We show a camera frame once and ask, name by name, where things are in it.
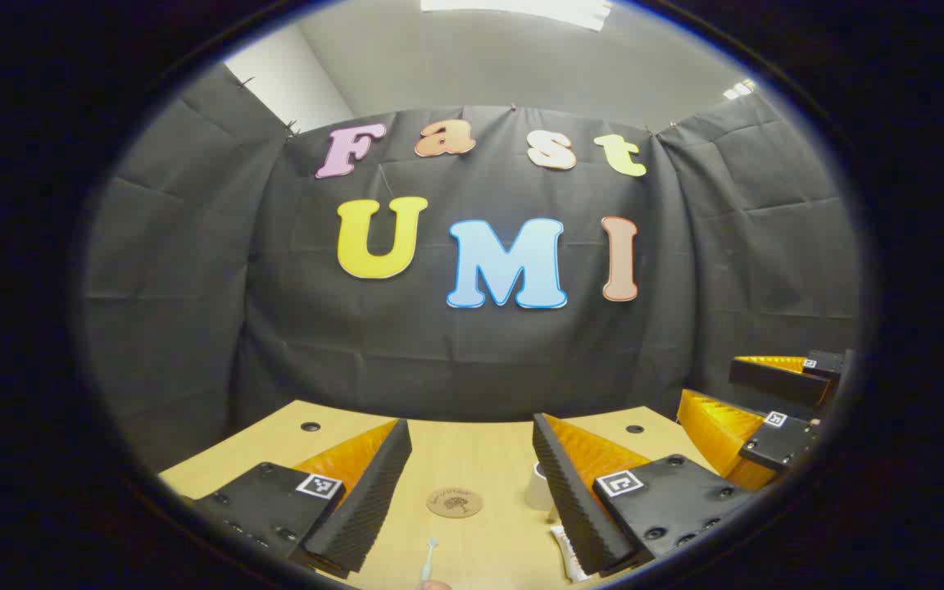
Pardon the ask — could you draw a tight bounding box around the round wooden coaster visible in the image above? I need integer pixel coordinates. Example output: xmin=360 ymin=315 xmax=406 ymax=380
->
xmin=426 ymin=487 xmax=483 ymax=519

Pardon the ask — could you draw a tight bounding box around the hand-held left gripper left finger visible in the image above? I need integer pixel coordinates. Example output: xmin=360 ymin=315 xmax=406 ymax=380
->
xmin=181 ymin=419 xmax=413 ymax=579

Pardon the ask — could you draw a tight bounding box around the white cup with wooden handle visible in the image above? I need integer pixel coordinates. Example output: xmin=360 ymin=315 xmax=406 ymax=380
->
xmin=524 ymin=461 xmax=560 ymax=512

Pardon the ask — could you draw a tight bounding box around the wooden desktop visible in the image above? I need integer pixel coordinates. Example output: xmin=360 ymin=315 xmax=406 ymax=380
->
xmin=159 ymin=400 xmax=768 ymax=590

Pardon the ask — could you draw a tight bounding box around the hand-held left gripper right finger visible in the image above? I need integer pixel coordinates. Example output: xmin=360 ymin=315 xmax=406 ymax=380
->
xmin=531 ymin=413 xmax=756 ymax=579

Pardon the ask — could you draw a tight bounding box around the black backdrop cloth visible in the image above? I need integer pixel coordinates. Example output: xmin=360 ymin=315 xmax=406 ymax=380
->
xmin=83 ymin=66 xmax=862 ymax=473

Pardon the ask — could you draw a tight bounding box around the white toothpaste tube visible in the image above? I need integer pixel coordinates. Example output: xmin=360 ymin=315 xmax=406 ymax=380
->
xmin=550 ymin=524 xmax=592 ymax=583

